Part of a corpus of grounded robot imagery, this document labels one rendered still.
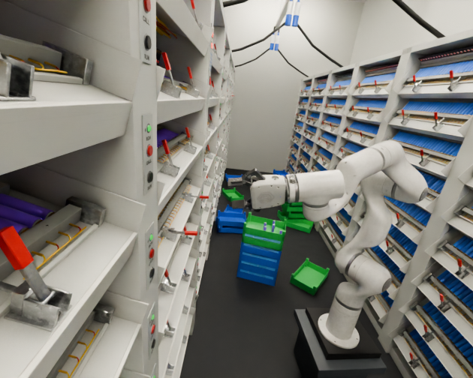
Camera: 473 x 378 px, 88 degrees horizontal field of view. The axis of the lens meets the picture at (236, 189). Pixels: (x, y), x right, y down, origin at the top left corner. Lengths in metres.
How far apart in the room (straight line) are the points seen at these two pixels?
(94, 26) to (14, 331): 0.32
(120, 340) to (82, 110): 0.37
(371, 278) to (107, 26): 1.12
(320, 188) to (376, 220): 0.45
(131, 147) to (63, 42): 0.14
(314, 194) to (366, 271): 0.55
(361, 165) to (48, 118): 0.77
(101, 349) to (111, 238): 0.19
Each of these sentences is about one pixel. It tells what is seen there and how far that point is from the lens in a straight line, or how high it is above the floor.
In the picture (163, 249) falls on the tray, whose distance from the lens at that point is 0.69.
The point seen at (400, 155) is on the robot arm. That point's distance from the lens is 1.01.
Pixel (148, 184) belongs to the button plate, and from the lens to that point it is 0.42.
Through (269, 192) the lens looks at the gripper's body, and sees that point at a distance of 0.70.
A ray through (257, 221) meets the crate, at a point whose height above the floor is 0.41.
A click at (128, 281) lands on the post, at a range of 0.47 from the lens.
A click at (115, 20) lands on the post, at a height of 1.39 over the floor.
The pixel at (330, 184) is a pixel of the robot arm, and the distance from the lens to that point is 0.72.
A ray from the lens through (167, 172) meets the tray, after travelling 0.64.
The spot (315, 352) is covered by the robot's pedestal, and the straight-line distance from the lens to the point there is 1.38.
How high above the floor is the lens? 1.32
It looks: 21 degrees down
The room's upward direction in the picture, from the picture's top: 7 degrees clockwise
